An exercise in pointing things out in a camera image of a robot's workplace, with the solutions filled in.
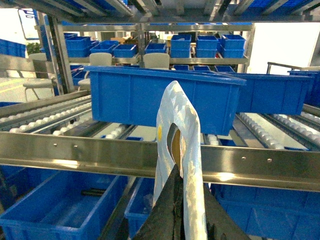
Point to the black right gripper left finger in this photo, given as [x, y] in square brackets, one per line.
[166, 220]

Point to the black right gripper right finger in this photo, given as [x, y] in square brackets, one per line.
[219, 224]

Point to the flower gift bag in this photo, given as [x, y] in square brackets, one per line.
[178, 144]

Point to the blue bin bottom right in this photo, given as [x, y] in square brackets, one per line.
[271, 213]

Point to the blue bin bottom left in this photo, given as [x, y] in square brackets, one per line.
[69, 205]

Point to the blue bin right rollers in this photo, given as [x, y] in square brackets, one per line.
[272, 94]

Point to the steel rack front rail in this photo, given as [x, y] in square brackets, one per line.
[243, 166]

